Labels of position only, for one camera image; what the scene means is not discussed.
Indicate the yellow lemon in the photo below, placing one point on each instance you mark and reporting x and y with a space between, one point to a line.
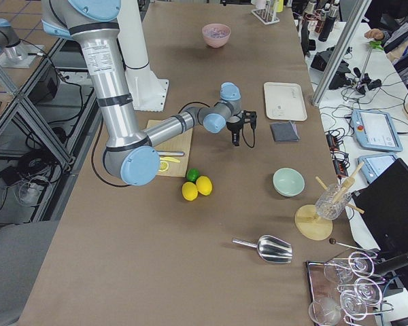
204 185
189 191

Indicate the grey folded cloth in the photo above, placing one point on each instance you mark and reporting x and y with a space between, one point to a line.
284 132

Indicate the glass mug on stand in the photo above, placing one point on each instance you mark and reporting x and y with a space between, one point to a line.
328 208

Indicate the green lime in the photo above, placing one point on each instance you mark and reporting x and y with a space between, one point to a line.
192 175

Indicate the mint green bowl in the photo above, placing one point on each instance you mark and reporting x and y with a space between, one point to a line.
288 182

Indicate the white wire cup rack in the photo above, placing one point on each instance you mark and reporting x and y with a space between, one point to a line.
266 11

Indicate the steel ice scoop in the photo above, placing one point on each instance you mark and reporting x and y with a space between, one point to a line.
270 249

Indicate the front teach pendant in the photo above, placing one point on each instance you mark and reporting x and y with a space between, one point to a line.
375 130

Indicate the lower yellow lemon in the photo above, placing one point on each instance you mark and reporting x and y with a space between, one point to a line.
189 191

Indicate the black monitor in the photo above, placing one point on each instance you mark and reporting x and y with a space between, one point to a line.
385 205

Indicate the aluminium frame post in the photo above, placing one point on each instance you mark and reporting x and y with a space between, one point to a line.
357 14

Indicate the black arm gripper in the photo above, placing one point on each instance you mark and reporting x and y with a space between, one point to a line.
233 127

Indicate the cream rabbit tray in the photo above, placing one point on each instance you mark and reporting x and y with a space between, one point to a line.
284 101

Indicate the lower lemon slice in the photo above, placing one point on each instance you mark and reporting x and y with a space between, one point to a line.
164 166

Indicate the teach pendant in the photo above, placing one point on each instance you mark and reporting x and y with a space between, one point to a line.
375 130
376 164

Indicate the upper yellow lemon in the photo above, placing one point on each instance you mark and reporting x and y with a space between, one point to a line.
204 185

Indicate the wooden cutting board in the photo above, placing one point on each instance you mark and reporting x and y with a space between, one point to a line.
179 143

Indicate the steel muddler black tip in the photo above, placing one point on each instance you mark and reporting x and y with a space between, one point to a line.
171 153

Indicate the pink bowl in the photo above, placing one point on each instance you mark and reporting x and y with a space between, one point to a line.
216 43

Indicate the rear teach pendant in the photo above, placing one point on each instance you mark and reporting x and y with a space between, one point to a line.
376 164

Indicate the pile of ice cubes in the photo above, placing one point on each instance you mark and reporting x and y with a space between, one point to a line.
214 31

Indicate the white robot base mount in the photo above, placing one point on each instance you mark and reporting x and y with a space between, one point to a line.
148 92

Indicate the tray of wine glasses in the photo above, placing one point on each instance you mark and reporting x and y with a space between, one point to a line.
346 290

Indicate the wooden stand with round base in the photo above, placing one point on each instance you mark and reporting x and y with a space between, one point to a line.
315 221

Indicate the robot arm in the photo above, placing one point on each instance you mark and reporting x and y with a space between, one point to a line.
111 37

